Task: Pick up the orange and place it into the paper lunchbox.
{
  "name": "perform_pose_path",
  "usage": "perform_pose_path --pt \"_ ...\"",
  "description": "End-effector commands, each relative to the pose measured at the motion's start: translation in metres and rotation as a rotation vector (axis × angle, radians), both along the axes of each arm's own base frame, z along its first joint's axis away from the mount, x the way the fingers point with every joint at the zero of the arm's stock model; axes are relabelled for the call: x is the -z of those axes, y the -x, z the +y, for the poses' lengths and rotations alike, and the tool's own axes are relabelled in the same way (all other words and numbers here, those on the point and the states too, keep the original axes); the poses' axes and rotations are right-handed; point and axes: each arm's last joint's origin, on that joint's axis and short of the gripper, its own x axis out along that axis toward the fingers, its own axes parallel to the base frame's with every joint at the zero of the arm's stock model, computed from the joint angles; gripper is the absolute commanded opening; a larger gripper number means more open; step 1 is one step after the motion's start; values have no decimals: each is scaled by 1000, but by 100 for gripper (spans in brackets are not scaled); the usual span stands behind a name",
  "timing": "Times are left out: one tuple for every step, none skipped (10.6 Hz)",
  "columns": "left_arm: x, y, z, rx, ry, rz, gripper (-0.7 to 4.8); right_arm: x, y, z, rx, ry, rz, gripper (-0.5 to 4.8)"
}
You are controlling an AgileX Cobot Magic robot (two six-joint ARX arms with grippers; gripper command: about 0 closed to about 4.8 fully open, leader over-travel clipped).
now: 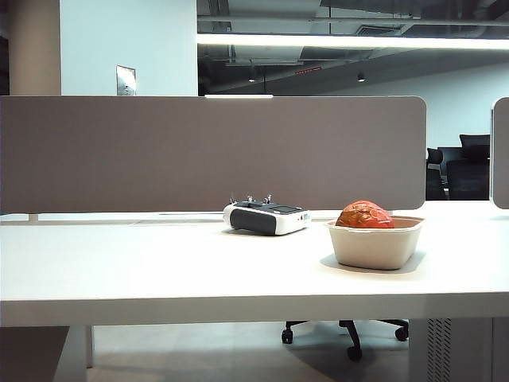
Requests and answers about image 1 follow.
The black office chair base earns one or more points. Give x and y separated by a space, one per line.
354 333

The orange fruit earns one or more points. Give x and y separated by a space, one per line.
366 215

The beige paper lunchbox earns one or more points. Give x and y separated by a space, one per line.
370 248

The black chair backrest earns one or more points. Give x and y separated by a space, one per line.
475 141

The large grey desk divider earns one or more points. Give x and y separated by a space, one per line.
199 151

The white table leg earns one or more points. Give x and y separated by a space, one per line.
80 344

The black office chair with headrest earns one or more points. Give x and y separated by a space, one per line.
434 175

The ceiling air vent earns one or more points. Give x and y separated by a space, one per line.
379 29

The black mesh office chair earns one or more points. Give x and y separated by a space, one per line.
467 179

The red ceiling sign light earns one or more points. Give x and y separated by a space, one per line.
308 71

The short white light bar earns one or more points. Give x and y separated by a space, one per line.
238 96

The white grey remote controller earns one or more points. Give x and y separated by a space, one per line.
254 223

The metal wall plate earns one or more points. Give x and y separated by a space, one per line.
125 79

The grey desk divider white-edged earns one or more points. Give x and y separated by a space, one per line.
502 159

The white perforated table panel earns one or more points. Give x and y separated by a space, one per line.
437 350

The long ceiling light strip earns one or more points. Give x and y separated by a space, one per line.
338 41

